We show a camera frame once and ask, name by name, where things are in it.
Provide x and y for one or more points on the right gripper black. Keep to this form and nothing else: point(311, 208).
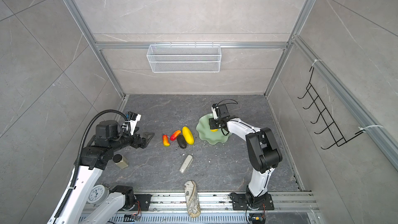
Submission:
point(212, 121)

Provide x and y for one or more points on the light green wavy bowl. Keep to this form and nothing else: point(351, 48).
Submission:
point(206, 134)

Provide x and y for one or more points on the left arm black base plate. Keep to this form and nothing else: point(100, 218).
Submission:
point(140, 201)

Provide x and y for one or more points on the red orange fake mango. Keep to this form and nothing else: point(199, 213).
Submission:
point(175, 135)

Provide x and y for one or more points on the dark fake avocado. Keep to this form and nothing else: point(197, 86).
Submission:
point(182, 142)

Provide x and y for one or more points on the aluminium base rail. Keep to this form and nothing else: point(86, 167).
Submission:
point(220, 202)

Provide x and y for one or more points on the beige patterned slipper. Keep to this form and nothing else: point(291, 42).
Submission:
point(192, 199)

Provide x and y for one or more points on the white round clock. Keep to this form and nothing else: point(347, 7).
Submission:
point(98, 195)

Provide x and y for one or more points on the black wire hook rack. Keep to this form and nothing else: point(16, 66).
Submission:
point(324, 116)

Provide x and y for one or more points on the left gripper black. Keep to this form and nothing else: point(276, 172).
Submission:
point(136, 143)

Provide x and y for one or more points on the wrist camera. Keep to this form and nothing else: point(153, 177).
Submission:
point(131, 122)
point(220, 111)

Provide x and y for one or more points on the red yellow fake mango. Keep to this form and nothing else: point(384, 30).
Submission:
point(165, 141)

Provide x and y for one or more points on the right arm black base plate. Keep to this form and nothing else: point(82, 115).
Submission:
point(247, 201)

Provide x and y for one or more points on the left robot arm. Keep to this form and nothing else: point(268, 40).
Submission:
point(91, 162)

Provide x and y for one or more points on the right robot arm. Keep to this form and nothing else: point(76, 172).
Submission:
point(264, 156)

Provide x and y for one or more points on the white wire mesh basket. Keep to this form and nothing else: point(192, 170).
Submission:
point(184, 58)

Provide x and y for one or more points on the white remote-like stick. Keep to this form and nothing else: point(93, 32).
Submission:
point(187, 162)

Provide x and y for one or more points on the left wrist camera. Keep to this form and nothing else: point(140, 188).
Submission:
point(131, 122)

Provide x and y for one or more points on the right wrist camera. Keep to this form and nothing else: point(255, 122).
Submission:
point(220, 111)

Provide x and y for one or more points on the yellow fake long fruit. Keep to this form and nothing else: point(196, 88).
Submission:
point(188, 136)

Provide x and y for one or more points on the small jar with dark lid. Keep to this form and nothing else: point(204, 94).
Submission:
point(120, 161)

